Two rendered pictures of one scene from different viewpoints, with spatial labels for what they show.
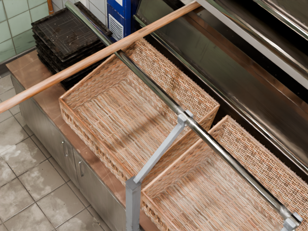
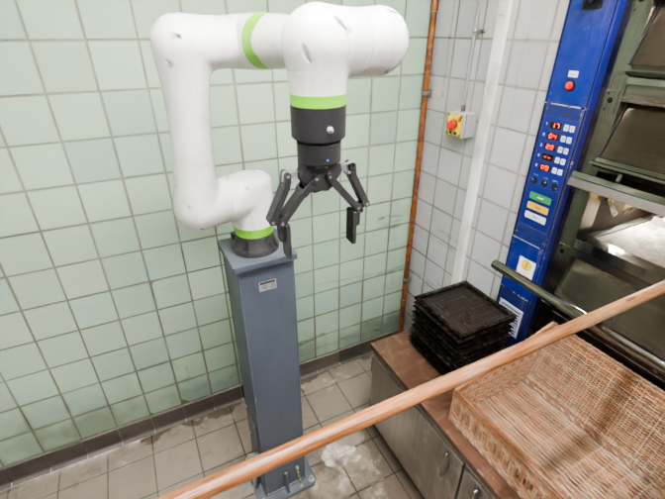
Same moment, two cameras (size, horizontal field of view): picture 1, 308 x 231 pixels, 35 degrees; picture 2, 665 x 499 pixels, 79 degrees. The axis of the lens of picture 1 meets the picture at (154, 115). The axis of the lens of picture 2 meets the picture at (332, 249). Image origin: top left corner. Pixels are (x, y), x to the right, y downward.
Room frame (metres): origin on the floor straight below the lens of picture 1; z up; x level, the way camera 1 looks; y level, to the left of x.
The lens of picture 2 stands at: (0.33, 0.57, 1.82)
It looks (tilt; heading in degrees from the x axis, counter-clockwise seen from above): 29 degrees down; 16
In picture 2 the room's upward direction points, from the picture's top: straight up
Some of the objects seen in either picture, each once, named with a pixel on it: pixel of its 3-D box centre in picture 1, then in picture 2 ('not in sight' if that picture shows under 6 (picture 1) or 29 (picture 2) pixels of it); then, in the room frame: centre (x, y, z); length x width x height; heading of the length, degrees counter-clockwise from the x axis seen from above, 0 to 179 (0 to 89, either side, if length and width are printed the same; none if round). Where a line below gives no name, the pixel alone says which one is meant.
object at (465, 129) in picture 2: not in sight; (460, 124); (2.17, 0.53, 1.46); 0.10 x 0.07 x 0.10; 42
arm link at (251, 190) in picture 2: not in sight; (247, 203); (1.34, 1.13, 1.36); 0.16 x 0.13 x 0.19; 147
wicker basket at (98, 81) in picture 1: (136, 111); (570, 425); (1.34, 0.08, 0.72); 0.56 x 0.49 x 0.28; 44
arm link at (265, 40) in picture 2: not in sight; (327, 42); (1.15, 0.82, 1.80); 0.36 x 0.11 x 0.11; 57
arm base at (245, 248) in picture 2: not in sight; (249, 231); (1.39, 1.16, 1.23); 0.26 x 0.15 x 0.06; 43
